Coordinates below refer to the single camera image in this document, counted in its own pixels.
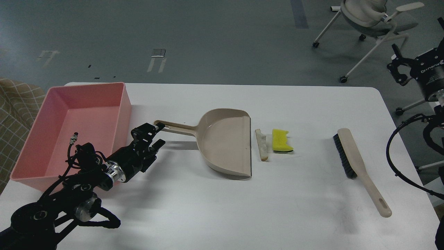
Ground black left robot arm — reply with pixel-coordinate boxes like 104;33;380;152
1;122;165;250

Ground white office chair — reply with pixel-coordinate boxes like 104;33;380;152
312;0;425;83

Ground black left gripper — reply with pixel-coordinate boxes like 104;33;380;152
106;122;165;183

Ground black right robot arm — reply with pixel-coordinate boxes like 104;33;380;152
385;43;443;200

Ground beige hand brush black bristles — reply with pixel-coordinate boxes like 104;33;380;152
333;128;393;217

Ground beige checkered cloth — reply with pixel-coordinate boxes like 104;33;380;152
0;77;46;192

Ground yellow sponge piece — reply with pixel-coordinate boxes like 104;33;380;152
272;129;294;152

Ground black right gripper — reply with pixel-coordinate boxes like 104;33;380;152
387;43;444;103

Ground pink plastic bin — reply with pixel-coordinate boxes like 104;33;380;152
10;82;131;191

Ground beige plastic dustpan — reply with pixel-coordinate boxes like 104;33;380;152
154;109;252;179

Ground bread slice piece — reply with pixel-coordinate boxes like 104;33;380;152
255;129;268;161

